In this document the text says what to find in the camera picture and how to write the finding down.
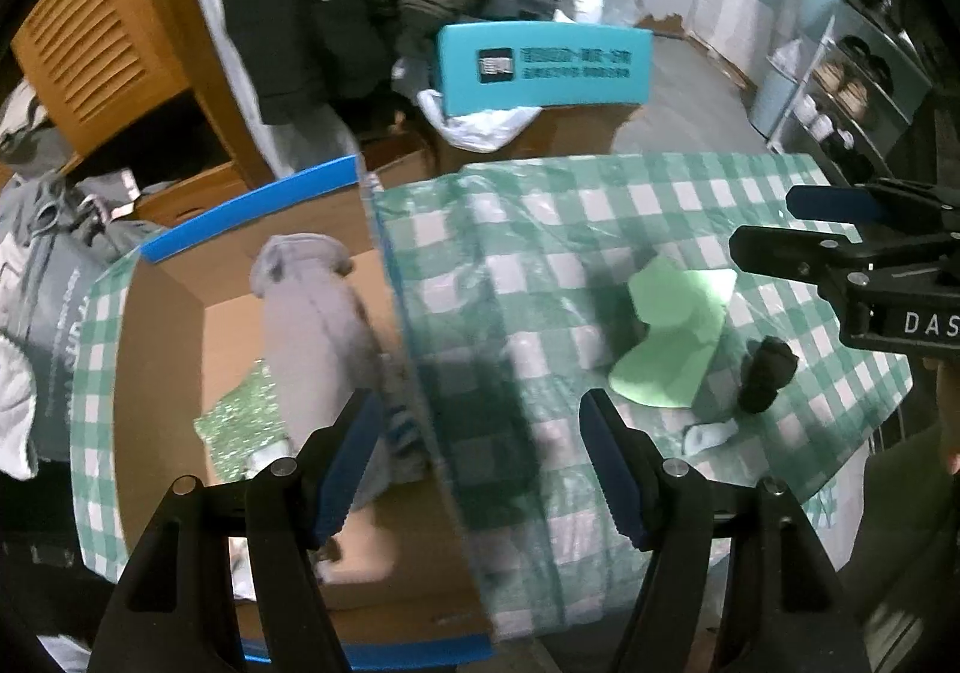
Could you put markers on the closed brown cardboard box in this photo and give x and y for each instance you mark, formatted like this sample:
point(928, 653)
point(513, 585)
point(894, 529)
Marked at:
point(577, 133)

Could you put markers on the white plastic bag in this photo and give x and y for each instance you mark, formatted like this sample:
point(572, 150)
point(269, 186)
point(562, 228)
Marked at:
point(480, 129)

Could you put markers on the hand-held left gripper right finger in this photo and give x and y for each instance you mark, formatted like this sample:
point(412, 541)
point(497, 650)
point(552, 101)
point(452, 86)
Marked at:
point(619, 470)

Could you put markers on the white sock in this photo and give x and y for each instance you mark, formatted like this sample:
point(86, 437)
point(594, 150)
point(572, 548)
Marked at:
point(709, 434)

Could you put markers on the white towel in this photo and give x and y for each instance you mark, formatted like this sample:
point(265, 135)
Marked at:
point(15, 410)

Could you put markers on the green glitter cloth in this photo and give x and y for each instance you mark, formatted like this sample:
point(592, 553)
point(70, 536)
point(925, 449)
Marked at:
point(240, 425)

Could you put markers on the open brown cardboard box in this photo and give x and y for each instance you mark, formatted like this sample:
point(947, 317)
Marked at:
point(409, 166)

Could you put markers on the grey printed tote bag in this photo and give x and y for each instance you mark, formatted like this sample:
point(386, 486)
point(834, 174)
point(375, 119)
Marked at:
point(52, 313)

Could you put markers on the blue-rimmed cardboard box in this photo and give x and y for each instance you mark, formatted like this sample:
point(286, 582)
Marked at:
point(187, 358)

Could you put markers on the light green cloth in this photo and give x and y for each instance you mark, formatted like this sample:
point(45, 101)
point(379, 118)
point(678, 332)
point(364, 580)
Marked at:
point(667, 350)

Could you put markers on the group of shoes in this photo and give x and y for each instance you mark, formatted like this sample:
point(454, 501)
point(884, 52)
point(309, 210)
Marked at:
point(840, 88)

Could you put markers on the white hanging garment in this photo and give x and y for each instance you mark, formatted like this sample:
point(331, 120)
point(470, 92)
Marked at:
point(225, 65)

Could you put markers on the wooden louvered wardrobe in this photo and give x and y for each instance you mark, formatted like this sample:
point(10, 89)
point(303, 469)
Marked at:
point(90, 57)

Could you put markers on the person's right hand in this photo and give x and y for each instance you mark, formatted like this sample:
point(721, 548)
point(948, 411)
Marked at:
point(952, 459)

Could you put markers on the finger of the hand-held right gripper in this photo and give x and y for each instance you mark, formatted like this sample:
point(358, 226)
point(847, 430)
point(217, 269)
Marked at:
point(825, 202)
point(780, 249)

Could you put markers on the green checkered tablecloth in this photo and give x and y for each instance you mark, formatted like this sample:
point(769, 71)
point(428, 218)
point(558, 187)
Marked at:
point(540, 253)

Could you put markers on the black hanging coat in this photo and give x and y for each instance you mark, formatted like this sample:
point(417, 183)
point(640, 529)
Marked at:
point(285, 5)

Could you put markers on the grey shoe rack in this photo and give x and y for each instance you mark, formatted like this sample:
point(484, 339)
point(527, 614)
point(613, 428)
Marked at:
point(877, 88)

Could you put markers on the teal shoe box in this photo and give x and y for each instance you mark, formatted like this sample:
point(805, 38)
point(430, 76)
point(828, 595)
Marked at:
point(547, 80)

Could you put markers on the black sock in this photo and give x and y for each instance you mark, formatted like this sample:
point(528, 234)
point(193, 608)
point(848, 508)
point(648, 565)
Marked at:
point(765, 376)

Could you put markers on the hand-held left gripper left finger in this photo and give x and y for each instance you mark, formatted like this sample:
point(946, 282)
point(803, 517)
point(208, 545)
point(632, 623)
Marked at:
point(345, 470)

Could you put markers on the light blue bin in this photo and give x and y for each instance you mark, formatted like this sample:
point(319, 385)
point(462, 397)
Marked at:
point(772, 106)

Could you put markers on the grey hoodie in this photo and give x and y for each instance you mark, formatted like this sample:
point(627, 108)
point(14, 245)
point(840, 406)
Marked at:
point(30, 208)

